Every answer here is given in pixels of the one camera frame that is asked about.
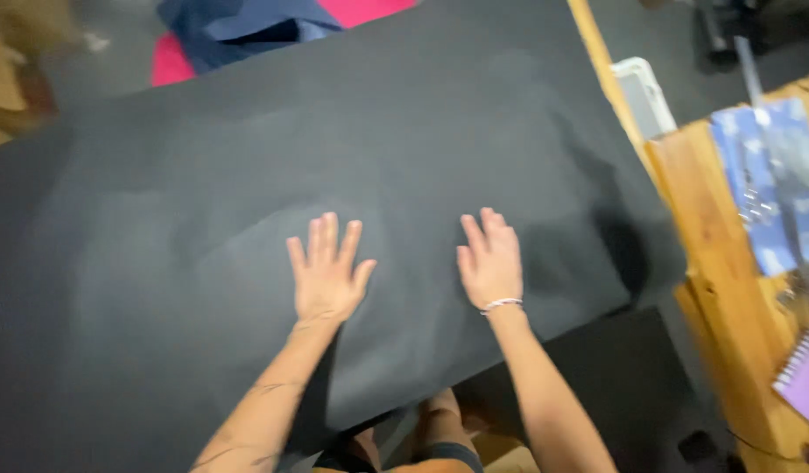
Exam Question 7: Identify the large black sheet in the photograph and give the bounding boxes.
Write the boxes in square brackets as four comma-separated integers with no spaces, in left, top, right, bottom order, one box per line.
[0,0,688,473]

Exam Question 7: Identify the wooden edge strip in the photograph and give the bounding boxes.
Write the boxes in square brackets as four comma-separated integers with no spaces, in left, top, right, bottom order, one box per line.
[566,0,650,173]

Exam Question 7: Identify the blue patterned paper sheet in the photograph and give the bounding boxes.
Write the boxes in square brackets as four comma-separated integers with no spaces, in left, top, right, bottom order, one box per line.
[709,99,809,278]

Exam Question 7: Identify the white plastic tray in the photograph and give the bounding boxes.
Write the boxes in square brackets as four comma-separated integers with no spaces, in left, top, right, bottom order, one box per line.
[610,56,679,141]

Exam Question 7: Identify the small black block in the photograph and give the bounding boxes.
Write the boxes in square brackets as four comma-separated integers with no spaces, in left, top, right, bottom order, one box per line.
[678,430,719,463]

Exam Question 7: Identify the long metal ruler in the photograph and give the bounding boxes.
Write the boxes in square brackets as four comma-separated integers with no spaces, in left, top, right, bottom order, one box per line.
[733,35,809,310]

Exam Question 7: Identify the white bead bracelet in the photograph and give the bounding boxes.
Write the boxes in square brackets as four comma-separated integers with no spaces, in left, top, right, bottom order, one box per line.
[479,297,525,317]

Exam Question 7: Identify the wooden workbench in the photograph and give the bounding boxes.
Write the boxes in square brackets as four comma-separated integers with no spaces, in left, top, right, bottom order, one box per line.
[644,71,809,473]

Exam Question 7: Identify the person's left leg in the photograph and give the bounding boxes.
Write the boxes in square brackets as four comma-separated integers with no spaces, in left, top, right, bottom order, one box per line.
[313,426,384,473]

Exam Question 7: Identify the black equipment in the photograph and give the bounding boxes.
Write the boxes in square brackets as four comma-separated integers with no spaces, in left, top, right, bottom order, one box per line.
[693,0,809,69]

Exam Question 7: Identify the dark grey shorts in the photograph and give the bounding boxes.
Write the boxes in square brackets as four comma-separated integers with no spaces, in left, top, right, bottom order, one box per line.
[311,441,487,473]

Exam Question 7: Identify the person's right hand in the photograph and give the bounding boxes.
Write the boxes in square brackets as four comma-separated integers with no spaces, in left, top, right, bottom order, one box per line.
[456,208,525,311]

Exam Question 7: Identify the purple spiral notebook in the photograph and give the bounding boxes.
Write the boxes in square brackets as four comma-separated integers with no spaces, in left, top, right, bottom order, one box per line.
[771,330,809,425]

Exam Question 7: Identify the pink mat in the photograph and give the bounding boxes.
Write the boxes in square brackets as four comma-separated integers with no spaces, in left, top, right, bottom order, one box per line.
[150,0,419,88]

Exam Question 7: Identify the black mat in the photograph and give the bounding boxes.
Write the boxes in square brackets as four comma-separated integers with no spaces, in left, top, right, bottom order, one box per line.
[453,305,721,473]

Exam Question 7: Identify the person's left hand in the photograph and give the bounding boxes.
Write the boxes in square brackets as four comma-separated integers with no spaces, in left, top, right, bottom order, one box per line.
[286,212,378,324]

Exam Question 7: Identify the person's leg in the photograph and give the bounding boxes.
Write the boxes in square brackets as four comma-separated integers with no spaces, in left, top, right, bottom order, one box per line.
[412,388,485,473]
[313,426,384,473]

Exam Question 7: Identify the blue cloth bag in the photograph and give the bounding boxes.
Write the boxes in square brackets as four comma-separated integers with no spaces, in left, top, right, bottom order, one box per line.
[156,0,345,74]

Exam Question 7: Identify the person's right leg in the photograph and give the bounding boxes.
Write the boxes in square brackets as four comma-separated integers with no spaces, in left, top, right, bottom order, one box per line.
[412,388,485,473]

